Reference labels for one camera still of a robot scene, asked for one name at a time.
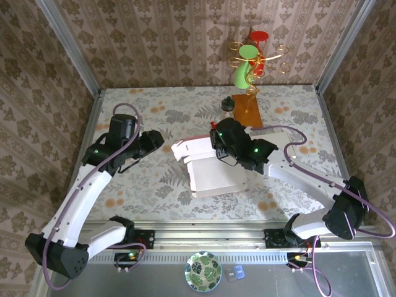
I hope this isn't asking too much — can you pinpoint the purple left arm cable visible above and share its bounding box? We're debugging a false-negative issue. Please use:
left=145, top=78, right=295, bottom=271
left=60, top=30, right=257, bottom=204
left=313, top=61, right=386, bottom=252
left=43, top=103, right=145, bottom=291

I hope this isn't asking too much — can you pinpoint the glass jar black lid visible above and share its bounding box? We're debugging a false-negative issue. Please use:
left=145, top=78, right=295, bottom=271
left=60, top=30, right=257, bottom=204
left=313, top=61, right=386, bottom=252
left=220, top=96, right=236, bottom=120

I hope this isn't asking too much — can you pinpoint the grey metal shelf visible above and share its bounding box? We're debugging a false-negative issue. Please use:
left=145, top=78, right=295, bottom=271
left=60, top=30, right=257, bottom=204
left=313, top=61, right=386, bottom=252
left=46, top=259, right=383, bottom=297

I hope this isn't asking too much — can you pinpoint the aluminium frame bar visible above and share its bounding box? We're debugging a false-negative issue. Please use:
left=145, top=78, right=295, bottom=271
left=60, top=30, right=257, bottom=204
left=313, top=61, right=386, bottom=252
left=33, top=0, right=102, bottom=97
left=314, top=0, right=377, bottom=93
left=315, top=86, right=366, bottom=226
left=28, top=251, right=56, bottom=297
left=369, top=244, right=389, bottom=297
left=58, top=88, right=105, bottom=228

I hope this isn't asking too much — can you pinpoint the gold wire stand wooden base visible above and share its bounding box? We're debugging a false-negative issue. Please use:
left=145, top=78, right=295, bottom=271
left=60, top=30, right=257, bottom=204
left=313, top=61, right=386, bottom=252
left=228, top=40, right=290, bottom=128

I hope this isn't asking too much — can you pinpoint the floral table cover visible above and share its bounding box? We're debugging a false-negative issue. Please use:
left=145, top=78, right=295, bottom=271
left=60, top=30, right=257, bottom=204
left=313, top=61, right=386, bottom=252
left=72, top=85, right=347, bottom=222

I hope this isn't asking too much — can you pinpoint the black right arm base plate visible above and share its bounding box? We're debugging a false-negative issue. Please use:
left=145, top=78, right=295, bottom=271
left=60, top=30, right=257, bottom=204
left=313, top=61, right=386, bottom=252
left=264, top=228, right=322, bottom=249

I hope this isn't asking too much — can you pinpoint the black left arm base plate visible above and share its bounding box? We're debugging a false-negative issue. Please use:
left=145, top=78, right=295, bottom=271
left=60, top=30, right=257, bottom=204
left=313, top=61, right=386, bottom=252
left=99, top=228, right=155, bottom=250

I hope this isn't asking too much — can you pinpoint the green paper goblet cutout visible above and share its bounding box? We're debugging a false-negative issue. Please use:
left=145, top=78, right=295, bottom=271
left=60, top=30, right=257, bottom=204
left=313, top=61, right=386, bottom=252
left=233, top=44, right=260, bottom=90

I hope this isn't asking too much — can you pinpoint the slotted grey cable duct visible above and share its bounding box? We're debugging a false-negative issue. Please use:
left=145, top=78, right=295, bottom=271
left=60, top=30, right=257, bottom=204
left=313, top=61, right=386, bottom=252
left=54, top=252, right=377, bottom=264

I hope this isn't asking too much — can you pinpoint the green leaf pattern bowl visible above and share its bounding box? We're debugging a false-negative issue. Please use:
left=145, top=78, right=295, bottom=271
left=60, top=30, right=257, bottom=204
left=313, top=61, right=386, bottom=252
left=184, top=251, right=223, bottom=292

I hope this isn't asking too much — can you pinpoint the red paper goblet cutout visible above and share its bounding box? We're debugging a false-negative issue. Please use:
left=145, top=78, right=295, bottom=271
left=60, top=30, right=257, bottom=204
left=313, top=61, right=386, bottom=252
left=247, top=30, right=269, bottom=77

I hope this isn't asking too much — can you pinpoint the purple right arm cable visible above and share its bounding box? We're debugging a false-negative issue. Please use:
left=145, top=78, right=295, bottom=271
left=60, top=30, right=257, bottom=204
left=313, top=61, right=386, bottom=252
left=249, top=124, right=396, bottom=297

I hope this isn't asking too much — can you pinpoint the small black controller board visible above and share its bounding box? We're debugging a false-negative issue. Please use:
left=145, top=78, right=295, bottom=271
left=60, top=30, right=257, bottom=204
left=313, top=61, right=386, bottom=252
left=286, top=252, right=312, bottom=269
left=114, top=252, right=140, bottom=269

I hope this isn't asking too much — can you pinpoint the pink paper box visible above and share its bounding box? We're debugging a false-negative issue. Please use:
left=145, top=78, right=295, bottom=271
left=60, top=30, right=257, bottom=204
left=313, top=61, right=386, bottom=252
left=171, top=135, right=248, bottom=199

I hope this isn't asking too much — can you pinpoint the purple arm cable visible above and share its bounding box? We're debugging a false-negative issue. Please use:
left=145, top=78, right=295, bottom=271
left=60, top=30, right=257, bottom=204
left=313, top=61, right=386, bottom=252
left=43, top=103, right=145, bottom=291
left=249, top=124, right=396, bottom=297

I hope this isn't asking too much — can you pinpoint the wide aluminium front rail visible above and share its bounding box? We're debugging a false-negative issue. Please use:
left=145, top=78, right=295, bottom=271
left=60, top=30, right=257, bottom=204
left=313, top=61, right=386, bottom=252
left=43, top=220, right=382, bottom=252

